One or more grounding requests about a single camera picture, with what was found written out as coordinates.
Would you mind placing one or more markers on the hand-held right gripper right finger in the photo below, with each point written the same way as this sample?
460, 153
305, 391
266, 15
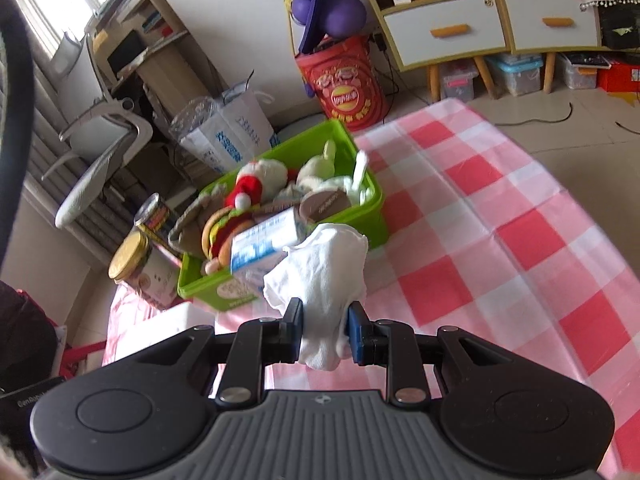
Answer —
356, 335

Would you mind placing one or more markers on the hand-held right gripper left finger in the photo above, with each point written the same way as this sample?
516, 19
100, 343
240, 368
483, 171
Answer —
296, 327

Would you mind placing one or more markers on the green plastic bin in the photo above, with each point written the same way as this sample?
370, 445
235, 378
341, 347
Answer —
370, 217

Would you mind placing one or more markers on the grey fluffy cloth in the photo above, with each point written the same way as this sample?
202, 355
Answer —
192, 220

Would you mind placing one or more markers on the dark cloth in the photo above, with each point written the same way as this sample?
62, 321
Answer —
25, 335

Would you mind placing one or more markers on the blue and white carton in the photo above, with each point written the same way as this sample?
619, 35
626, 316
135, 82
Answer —
260, 247

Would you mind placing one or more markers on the burger plush toy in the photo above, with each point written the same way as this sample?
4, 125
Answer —
220, 230

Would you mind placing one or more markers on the santa plush toy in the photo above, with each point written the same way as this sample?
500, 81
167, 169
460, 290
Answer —
260, 175

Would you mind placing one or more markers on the bunny plush doll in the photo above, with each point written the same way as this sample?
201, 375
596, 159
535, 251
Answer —
315, 167

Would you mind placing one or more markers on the gold lid jar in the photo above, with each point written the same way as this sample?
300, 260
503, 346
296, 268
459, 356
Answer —
130, 255

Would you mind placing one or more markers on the pull-tab tin can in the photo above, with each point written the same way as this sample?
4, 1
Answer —
152, 215

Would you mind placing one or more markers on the pink checked tablecloth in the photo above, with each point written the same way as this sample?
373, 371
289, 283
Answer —
500, 210

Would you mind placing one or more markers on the white printed shopping bag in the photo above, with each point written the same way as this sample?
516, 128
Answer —
240, 130

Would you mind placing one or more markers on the clear plastic wrap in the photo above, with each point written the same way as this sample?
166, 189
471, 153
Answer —
195, 120

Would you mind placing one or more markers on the white office chair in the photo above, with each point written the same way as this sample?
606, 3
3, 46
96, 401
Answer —
95, 180

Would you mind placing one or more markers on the red printed bucket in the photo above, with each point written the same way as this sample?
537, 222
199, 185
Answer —
345, 90

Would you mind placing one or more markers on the clear storage box pink label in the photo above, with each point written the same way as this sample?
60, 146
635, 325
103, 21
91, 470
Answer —
459, 82

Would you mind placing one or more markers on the wooden desk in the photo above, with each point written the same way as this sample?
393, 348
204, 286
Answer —
165, 65

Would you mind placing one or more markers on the black power adapter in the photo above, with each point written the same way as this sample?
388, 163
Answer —
380, 42

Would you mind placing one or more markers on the black curved tube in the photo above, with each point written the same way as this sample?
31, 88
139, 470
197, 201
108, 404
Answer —
17, 110

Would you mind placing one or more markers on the blue lid storage box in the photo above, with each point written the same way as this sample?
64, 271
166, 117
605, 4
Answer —
515, 77

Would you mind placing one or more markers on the purple jumping ball toy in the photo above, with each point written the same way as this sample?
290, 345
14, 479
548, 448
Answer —
345, 15

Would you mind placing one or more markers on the tall wooden drawer cabinet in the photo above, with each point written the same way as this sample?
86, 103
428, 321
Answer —
440, 30

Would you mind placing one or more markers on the low wooden drawer cabinet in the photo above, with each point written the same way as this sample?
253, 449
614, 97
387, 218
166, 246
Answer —
550, 25

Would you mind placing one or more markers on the red box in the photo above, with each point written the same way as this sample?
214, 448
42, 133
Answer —
620, 77

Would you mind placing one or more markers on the black fringed cloth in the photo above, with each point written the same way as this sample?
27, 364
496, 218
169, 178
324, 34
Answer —
617, 25

